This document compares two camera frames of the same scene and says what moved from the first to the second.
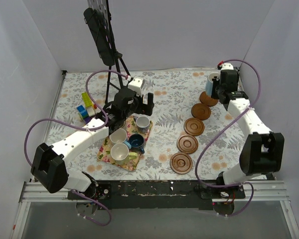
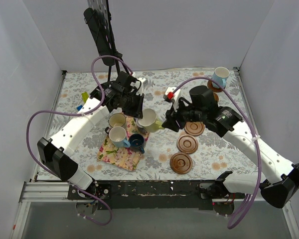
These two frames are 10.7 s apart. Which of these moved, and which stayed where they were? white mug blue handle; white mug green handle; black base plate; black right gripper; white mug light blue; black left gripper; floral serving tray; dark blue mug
Moved: black left gripper; white mug light blue; white mug green handle; black right gripper
Stayed: white mug blue handle; floral serving tray; black base plate; dark blue mug
